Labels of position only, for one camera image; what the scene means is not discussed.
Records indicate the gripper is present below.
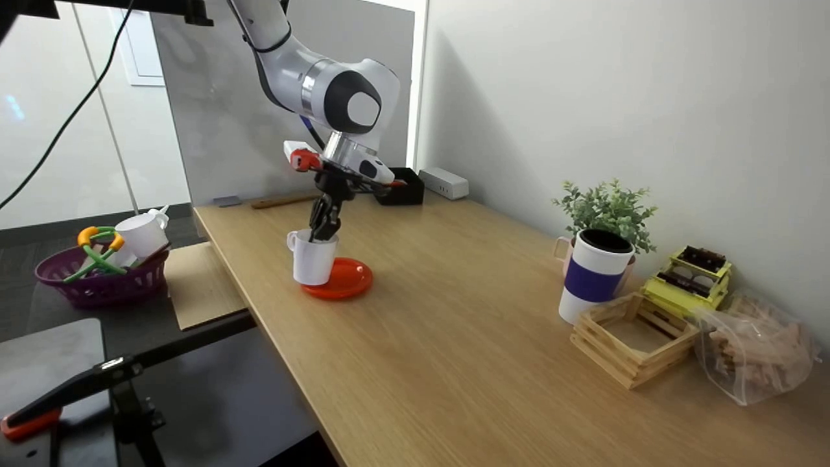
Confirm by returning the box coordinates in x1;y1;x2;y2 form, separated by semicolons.
309;165;357;243

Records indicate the orange plate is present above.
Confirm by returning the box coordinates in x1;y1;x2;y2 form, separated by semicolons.
300;257;374;301

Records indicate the white cup with blue band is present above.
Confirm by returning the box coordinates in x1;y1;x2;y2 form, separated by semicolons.
558;228;636;326

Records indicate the wooden stick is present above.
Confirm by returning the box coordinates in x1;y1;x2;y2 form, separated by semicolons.
251;193;320;210

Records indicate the black open box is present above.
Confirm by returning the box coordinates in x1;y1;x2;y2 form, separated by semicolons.
374;167;426;207

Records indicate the white power strip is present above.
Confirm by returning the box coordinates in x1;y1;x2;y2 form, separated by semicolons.
418;167;469;200

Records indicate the wooden board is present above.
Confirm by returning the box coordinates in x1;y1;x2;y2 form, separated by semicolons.
165;241;249;331

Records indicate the grey partition panel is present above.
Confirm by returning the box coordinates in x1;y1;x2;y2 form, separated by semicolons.
150;0;416;208

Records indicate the orange and green toy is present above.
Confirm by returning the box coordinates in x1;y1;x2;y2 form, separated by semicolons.
62;226;128;284

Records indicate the purple plastic basket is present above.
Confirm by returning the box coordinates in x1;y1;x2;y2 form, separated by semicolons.
34;243;171;309

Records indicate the black overhead bar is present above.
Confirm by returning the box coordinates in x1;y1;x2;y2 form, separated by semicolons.
0;0;215;28

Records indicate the potted plant in pink mug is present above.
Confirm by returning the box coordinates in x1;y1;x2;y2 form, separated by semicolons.
552;179;659;281

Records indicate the black clamp with orange grip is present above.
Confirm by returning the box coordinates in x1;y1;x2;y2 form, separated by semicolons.
0;311;258;467

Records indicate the wooden slat crate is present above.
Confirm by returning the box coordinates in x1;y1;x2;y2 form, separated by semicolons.
569;292;702;390

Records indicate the yellow toy crate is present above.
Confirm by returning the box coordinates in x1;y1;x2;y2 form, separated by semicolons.
641;245;734;320

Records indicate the plastic bag of wooden blocks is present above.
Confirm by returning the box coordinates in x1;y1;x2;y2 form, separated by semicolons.
692;291;824;407

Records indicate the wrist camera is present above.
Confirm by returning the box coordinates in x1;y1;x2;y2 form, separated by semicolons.
283;140;324;173

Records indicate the black cable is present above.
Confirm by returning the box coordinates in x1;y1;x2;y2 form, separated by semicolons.
0;0;137;212

